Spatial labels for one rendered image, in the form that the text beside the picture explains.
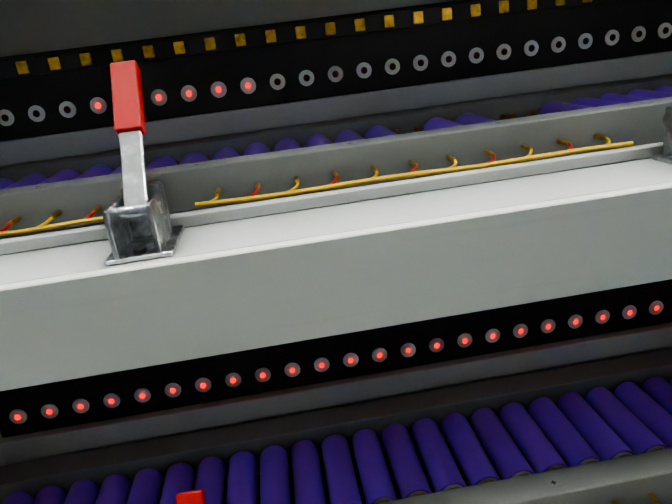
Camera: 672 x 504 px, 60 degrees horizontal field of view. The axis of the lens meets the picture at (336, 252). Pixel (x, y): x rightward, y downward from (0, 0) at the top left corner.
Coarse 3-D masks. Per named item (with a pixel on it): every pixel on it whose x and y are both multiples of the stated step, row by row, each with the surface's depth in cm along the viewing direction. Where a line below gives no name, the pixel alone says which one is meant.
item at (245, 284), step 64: (576, 64) 42; (640, 64) 43; (192, 128) 40; (256, 128) 41; (448, 192) 29; (512, 192) 27; (576, 192) 26; (640, 192) 25; (0, 256) 28; (64, 256) 26; (192, 256) 24; (256, 256) 24; (320, 256) 24; (384, 256) 25; (448, 256) 25; (512, 256) 25; (576, 256) 26; (640, 256) 26; (0, 320) 23; (64, 320) 24; (128, 320) 24; (192, 320) 24; (256, 320) 25; (320, 320) 25; (384, 320) 26; (0, 384) 24
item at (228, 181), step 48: (336, 144) 31; (384, 144) 31; (432, 144) 31; (480, 144) 31; (528, 144) 31; (576, 144) 32; (624, 144) 30; (0, 192) 30; (48, 192) 30; (96, 192) 30; (192, 192) 30; (240, 192) 31; (288, 192) 29
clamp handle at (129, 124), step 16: (112, 64) 27; (128, 64) 27; (112, 80) 26; (128, 80) 26; (112, 96) 26; (128, 96) 26; (128, 112) 26; (128, 128) 26; (144, 128) 26; (128, 144) 26; (128, 160) 26; (144, 160) 26; (128, 176) 25; (144, 176) 25; (128, 192) 25; (144, 192) 25
